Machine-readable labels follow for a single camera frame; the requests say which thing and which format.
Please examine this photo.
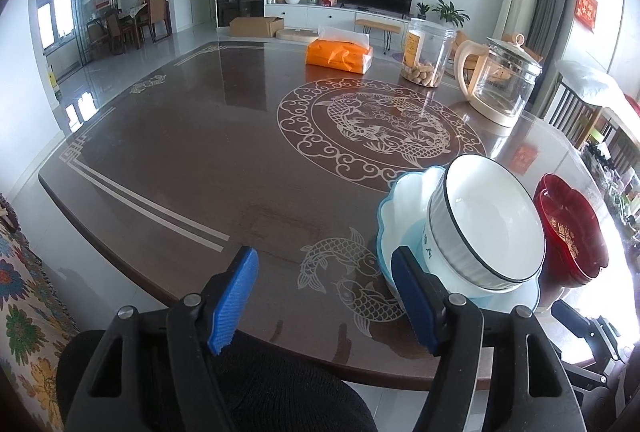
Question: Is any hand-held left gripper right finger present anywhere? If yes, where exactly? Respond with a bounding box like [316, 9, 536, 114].
[390, 246, 583, 432]

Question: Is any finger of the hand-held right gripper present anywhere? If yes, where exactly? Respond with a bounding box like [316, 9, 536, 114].
[550, 299, 621, 365]

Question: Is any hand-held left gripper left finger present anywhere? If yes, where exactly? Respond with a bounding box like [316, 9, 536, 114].
[56, 246, 261, 432]

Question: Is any white bowl with blue print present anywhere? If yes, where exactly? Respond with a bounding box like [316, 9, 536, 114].
[421, 212, 543, 297]

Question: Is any blue and white scalloped bowl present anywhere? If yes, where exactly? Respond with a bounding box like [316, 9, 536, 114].
[376, 166, 542, 313]

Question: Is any white ribbed bowl black rim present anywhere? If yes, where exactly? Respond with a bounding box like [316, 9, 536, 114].
[427, 154, 547, 290]

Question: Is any person's black trouser leg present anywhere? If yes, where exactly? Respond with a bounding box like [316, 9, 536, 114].
[56, 329, 378, 432]

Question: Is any tray of toiletries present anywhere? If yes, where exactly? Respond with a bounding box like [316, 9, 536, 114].
[580, 139, 640, 233]

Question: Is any dark wooden chair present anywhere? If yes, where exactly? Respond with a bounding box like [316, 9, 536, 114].
[542, 74, 640, 173]

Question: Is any white pillow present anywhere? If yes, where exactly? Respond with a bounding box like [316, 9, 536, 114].
[555, 59, 626, 105]

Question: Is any clear plastic snack jar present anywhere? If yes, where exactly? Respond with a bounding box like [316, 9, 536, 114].
[400, 18, 458, 88]

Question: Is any orange tissue pack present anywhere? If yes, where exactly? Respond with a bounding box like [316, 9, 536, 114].
[306, 24, 375, 75]

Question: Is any beige floor cushion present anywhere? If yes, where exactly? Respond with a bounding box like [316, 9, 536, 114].
[276, 26, 321, 45]

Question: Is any cardboard box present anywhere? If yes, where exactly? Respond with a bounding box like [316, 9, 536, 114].
[229, 16, 285, 38]

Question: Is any wooden bench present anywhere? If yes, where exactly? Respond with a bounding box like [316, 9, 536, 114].
[355, 18, 402, 55]

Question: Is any wooden dining chair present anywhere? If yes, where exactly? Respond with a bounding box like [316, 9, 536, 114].
[147, 0, 173, 43]
[86, 16, 126, 57]

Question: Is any large leafy potted plant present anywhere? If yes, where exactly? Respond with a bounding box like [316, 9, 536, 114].
[431, 0, 471, 30]

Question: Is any white television cabinet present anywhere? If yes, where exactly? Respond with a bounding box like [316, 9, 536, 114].
[264, 2, 416, 37]

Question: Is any dining table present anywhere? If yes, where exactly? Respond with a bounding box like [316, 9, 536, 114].
[117, 4, 151, 47]

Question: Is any glass kettle with cream handle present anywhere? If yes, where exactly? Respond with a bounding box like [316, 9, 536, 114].
[453, 33, 543, 129]

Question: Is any red wall hanging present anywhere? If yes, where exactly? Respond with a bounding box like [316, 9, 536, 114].
[575, 0, 599, 32]

